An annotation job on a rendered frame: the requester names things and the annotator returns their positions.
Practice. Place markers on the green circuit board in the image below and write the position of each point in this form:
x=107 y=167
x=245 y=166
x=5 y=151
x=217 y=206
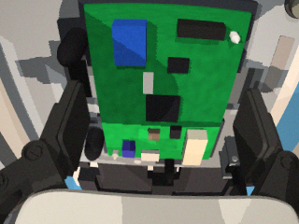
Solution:
x=163 y=75

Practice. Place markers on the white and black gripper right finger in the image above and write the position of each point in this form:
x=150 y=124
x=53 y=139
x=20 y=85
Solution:
x=261 y=155

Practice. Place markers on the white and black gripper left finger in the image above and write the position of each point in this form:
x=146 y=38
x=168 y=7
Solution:
x=45 y=163

